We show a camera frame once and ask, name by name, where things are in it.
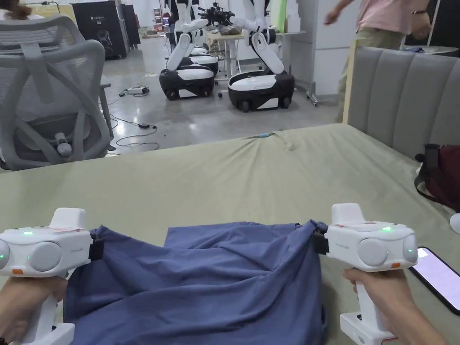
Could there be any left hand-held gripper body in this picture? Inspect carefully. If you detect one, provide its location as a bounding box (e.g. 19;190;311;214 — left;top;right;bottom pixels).
0;208;105;345

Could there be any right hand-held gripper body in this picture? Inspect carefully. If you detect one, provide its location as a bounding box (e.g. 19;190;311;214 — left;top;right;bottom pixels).
312;203;420;345

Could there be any dark blue shirt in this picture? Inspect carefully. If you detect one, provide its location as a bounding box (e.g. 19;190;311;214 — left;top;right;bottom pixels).
64;221;330;345

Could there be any person's left hand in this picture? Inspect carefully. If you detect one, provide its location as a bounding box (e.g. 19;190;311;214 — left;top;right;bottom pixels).
0;276;69;345

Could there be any person's right hand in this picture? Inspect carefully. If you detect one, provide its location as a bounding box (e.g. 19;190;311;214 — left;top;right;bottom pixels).
343;267;448;345

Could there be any black smartphone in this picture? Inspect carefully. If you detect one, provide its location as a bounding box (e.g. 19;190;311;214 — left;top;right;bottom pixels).
408;246;460;315

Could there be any dark red bag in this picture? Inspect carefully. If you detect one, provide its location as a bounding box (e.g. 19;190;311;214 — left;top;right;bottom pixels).
414;143;460;213

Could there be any grey padded headboard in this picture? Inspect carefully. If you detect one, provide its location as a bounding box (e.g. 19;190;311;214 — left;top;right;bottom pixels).
349;46;460;173

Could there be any grey mesh office chair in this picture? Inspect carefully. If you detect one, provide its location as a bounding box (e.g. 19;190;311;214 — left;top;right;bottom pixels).
0;13;115;172

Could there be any bed with pale green sheet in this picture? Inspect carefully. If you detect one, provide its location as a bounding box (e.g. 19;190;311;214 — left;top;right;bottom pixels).
0;124;460;345

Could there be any white power strip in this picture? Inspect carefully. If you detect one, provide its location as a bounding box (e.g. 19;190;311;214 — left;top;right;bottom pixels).
120;86;149;97

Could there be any white and black wheeled robot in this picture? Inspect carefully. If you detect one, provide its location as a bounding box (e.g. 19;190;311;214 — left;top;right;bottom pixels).
159;0;219;100
228;0;296;111
190;46;220;77

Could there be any black cabinet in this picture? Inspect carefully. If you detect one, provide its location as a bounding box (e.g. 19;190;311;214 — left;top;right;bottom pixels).
70;1;142;60

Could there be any black floor cable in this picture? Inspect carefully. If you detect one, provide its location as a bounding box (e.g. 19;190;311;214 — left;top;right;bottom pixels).
109;116;160;149

